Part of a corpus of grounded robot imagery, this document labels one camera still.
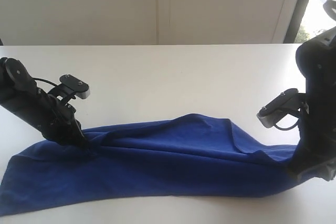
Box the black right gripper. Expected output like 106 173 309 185
287 89 335 182

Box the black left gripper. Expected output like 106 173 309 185
39 95 92 154

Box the blue towel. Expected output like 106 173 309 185
1 114 311 200

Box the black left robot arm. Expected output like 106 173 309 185
1 57 90 150

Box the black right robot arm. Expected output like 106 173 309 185
288 28 335 181

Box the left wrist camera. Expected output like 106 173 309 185
59 74 90 100

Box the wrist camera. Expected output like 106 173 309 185
257 88 301 129
59 74 90 100

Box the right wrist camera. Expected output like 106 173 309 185
257 88 301 129

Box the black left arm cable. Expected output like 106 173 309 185
33 77 60 88

